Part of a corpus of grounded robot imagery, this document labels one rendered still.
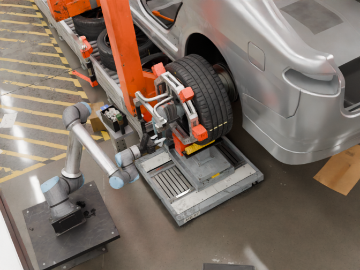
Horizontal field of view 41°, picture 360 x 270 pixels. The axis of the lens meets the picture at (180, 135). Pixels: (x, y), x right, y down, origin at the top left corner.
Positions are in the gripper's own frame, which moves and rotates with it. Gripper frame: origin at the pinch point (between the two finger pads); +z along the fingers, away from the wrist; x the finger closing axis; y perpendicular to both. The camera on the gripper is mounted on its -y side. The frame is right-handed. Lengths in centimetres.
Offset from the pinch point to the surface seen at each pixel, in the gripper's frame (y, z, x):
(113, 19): -63, 5, -64
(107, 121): 31, -17, -73
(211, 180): 68, 34, 4
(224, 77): -10, 65, -17
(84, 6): 24, 38, -257
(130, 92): 5, 5, -64
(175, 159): 66, 21, -32
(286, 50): -80, 58, 59
